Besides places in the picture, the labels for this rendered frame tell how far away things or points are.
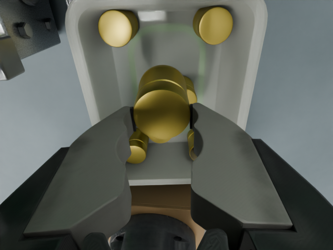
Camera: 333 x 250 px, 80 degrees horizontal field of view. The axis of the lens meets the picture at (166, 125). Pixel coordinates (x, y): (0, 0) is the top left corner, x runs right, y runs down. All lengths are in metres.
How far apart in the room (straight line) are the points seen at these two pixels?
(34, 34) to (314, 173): 0.49
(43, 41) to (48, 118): 0.18
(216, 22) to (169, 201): 0.27
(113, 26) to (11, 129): 0.27
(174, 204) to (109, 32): 0.26
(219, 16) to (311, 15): 0.14
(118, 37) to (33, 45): 0.07
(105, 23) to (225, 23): 0.12
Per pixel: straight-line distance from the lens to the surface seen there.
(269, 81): 0.33
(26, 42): 0.19
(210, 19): 0.22
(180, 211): 0.35
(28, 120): 0.39
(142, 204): 0.35
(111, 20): 0.22
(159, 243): 0.34
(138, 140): 0.29
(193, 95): 0.24
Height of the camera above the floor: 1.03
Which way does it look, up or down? 58 degrees down
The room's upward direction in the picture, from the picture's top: 180 degrees clockwise
